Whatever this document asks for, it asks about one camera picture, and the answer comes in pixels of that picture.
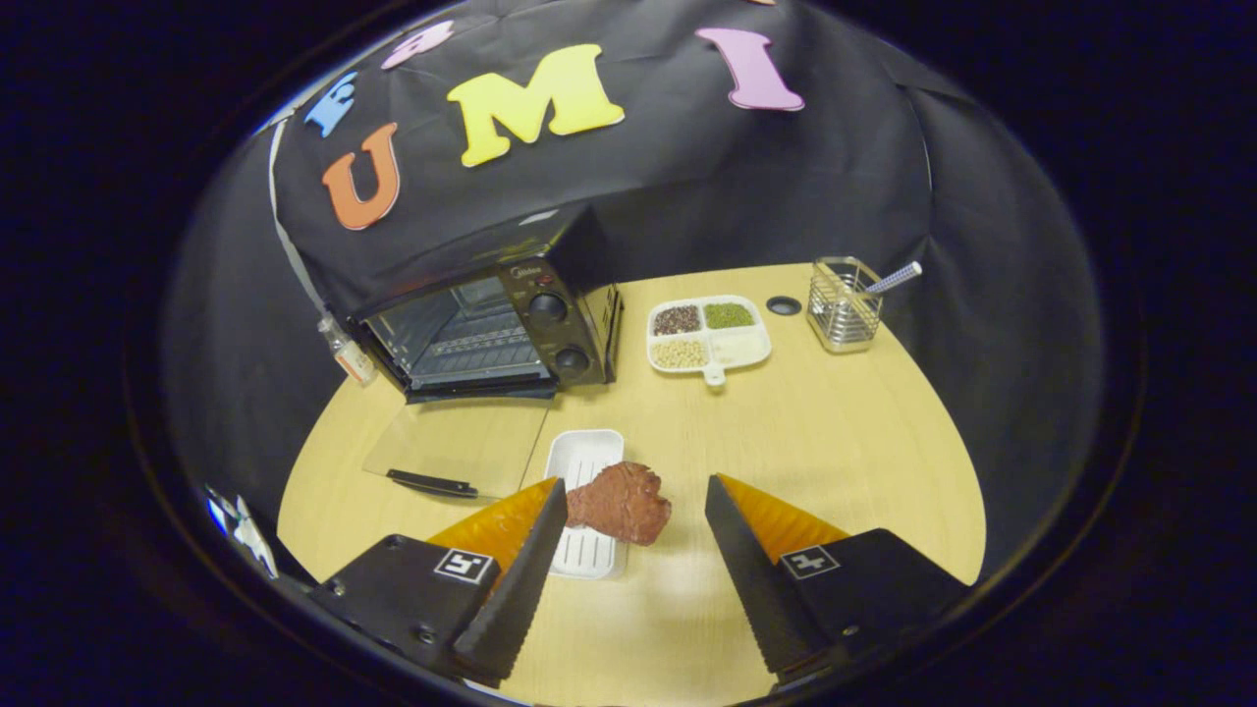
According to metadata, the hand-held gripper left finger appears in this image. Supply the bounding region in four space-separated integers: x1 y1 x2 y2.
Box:
306 477 570 690

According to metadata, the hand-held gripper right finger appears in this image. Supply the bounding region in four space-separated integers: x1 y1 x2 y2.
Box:
704 473 971 688

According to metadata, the brown meat steak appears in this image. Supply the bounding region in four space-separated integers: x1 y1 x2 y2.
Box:
565 462 674 547

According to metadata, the white rectangular tray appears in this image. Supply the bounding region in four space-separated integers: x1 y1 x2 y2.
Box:
543 428 629 580

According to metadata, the black toaster oven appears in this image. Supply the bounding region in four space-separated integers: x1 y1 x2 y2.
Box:
344 204 626 502

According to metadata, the white sectioned plate with grains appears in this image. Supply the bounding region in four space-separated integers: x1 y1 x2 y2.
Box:
646 295 773 387

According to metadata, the clear bottle with orange label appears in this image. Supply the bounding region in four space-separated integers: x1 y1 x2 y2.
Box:
316 314 379 387

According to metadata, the metal wire utensil holder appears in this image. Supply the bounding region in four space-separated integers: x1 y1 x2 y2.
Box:
806 256 884 354

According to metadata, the striped handle utensil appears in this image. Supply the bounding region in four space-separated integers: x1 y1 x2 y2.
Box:
862 260 924 296

